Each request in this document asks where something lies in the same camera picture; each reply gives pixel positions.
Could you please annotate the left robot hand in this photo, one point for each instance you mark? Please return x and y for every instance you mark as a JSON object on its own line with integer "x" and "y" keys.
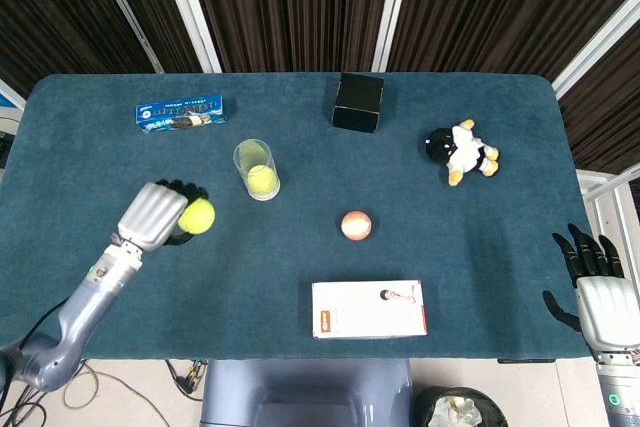
{"x": 150, "y": 217}

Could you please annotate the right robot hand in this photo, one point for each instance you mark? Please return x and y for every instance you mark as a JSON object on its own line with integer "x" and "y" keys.
{"x": 602, "y": 314}

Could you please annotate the yellow tennis ball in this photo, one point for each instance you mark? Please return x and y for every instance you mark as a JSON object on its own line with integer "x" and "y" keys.
{"x": 198, "y": 217}

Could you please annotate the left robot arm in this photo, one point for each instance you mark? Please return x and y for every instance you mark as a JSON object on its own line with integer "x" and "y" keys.
{"x": 80, "y": 307}

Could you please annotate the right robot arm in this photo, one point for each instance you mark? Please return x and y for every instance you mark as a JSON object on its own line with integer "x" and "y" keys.
{"x": 620, "y": 387}

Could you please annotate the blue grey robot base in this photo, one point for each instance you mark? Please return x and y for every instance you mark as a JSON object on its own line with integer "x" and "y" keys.
{"x": 307, "y": 393}

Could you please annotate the clear plastic cup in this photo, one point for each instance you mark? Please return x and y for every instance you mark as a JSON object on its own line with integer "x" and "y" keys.
{"x": 256, "y": 169}

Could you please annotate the tennis ball inside tube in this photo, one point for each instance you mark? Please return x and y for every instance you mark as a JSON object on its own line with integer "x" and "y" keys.
{"x": 262, "y": 181}

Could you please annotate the orange pink ball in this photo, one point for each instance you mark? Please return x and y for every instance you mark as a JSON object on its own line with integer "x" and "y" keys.
{"x": 356, "y": 225}

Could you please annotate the blue biscuit box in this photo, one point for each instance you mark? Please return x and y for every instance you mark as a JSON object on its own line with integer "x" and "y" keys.
{"x": 181, "y": 113}

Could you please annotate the white metal rack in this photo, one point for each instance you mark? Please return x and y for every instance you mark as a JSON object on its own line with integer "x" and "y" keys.
{"x": 610, "y": 202}

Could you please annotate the teal table cloth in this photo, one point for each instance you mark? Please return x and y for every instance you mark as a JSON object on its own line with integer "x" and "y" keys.
{"x": 300, "y": 257}

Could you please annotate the black trash bin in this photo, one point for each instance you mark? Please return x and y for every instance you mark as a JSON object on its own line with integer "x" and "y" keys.
{"x": 460, "y": 408}

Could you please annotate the penguin plush toy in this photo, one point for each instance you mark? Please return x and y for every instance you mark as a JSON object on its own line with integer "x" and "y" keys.
{"x": 462, "y": 151}

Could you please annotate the white red carton box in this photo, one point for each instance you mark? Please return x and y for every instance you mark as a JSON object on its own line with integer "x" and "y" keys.
{"x": 369, "y": 309}

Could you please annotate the black cardboard box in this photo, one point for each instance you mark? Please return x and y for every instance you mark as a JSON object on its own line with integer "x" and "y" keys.
{"x": 357, "y": 103}

